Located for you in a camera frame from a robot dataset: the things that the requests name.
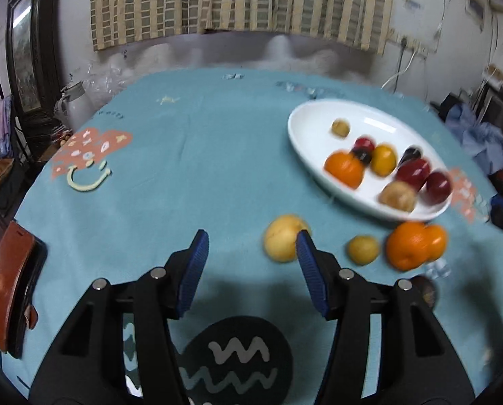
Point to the dark wooden framed picture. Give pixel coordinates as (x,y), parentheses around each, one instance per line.
(28,59)

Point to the orange mandarin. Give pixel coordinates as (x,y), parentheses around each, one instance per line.
(344,171)
(405,244)
(437,242)

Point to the teal printed tablecloth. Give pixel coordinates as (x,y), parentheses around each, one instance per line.
(192,156)

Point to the small green-yellow fruit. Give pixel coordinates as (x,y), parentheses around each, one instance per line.
(363,249)
(340,128)

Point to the brown leather case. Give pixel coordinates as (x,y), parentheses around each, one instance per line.
(6,287)

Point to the dark purple plum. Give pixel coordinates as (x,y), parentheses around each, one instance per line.
(412,153)

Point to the small red fruit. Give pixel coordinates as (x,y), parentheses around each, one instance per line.
(364,142)

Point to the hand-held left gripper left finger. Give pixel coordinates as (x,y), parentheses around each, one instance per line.
(194,274)

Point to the large red plum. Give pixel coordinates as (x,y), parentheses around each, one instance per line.
(439,186)

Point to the dark brown passion fruit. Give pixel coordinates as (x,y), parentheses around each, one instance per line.
(426,290)

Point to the yellow-orange plum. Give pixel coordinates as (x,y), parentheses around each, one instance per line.
(383,159)

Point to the red apple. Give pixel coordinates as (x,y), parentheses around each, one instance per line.
(412,174)

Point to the white kettle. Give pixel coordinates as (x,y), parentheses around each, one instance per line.
(72,103)

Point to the wall socket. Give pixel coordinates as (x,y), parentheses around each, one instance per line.
(394,38)
(409,44)
(422,47)

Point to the tan peach-coloured fruit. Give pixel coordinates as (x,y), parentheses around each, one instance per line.
(398,196)

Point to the blue clothing pile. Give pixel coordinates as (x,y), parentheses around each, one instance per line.
(475,135)

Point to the pale yellow round fruit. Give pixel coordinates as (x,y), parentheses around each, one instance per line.
(281,236)

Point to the small red and dark plums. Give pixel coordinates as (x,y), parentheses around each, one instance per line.
(363,157)

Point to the white oval plate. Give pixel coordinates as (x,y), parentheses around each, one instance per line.
(314,135)

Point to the purple garment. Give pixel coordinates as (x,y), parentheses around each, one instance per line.
(5,122)

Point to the striped checked curtain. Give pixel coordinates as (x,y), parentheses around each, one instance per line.
(243,4)

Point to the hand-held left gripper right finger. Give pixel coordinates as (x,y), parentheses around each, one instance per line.
(312,278)

